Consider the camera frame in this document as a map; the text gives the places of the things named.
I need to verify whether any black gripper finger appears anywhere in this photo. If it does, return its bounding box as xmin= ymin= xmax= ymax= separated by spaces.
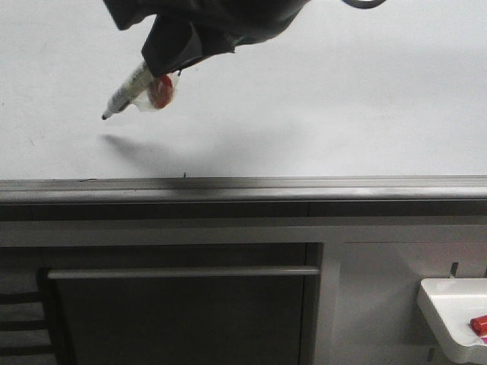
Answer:
xmin=177 ymin=24 xmax=236 ymax=71
xmin=142 ymin=15 xmax=193 ymax=76

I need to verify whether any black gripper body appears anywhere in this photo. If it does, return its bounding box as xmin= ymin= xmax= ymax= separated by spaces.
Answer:
xmin=104 ymin=1 xmax=307 ymax=48

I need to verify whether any red magnet taped to marker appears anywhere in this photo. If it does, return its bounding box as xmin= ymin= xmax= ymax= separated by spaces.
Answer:
xmin=133 ymin=72 xmax=180 ymax=112

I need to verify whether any white black whiteboard marker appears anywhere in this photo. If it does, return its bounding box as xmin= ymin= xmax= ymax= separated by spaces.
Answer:
xmin=101 ymin=62 xmax=154 ymax=120

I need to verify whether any white whiteboard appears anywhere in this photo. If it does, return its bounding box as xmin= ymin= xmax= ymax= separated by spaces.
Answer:
xmin=1 ymin=1 xmax=486 ymax=179

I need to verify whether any white plastic tray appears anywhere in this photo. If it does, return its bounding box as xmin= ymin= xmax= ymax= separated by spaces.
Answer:
xmin=417 ymin=278 xmax=486 ymax=364

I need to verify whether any red marker in tray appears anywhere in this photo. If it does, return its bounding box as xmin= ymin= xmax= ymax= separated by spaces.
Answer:
xmin=469 ymin=315 xmax=487 ymax=337

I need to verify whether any grey aluminium whiteboard tray rail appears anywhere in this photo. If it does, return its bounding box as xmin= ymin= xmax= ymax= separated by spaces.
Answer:
xmin=1 ymin=176 xmax=486 ymax=221

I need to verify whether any dark cabinet panel with rail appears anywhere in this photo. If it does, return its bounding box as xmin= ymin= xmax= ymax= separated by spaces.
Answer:
xmin=43 ymin=243 xmax=322 ymax=364

